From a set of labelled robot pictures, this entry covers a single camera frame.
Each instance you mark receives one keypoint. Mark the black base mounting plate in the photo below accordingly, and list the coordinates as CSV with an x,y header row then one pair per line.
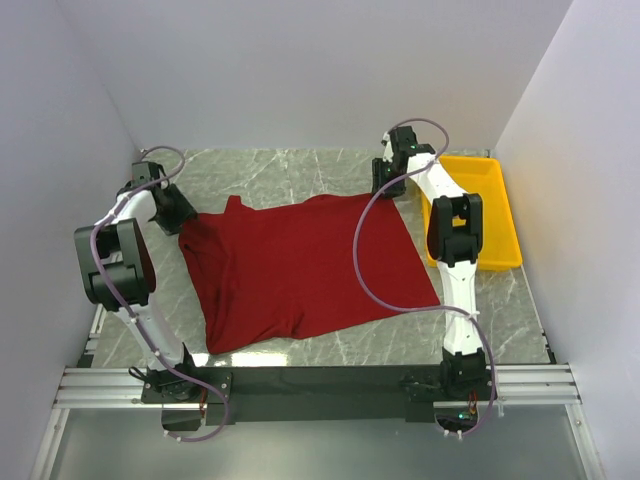
x,y
262,394

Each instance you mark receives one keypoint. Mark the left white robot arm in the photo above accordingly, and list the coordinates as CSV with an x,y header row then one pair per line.
x,y
118,274

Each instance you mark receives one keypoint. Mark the red t shirt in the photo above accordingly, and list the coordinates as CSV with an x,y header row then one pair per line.
x,y
301,270

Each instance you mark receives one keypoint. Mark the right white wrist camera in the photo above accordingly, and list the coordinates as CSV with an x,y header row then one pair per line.
x,y
389,143

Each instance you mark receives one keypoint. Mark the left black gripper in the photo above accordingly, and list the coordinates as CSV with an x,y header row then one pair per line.
x,y
184,211

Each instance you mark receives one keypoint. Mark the aluminium frame rail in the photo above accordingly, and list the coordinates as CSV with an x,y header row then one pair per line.
x,y
114,388

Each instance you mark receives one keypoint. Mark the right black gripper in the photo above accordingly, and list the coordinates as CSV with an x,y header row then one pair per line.
x,y
377,179

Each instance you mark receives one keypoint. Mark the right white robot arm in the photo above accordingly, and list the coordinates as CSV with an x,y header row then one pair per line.
x,y
454,240

